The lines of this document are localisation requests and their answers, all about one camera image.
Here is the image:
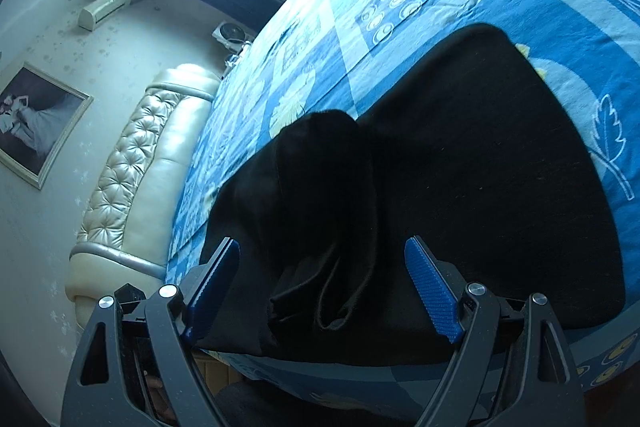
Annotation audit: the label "framed wall photo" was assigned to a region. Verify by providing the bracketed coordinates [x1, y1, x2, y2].
[0, 62, 95, 190]

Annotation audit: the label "black studded pants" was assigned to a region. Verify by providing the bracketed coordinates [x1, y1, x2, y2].
[192, 23, 627, 365]

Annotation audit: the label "white square fan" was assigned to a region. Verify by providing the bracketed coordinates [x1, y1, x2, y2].
[212, 21, 250, 45]

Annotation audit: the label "white wall air conditioner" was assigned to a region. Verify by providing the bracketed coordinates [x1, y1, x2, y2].
[77, 0, 133, 32]

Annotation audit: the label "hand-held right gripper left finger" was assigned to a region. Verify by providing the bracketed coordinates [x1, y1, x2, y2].
[60, 237, 243, 427]

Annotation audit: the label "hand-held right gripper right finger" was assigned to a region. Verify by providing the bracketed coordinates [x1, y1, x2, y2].
[402, 234, 588, 427]

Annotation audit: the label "beige tufted leather headboard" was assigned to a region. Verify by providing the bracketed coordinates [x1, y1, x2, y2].
[65, 62, 221, 308]

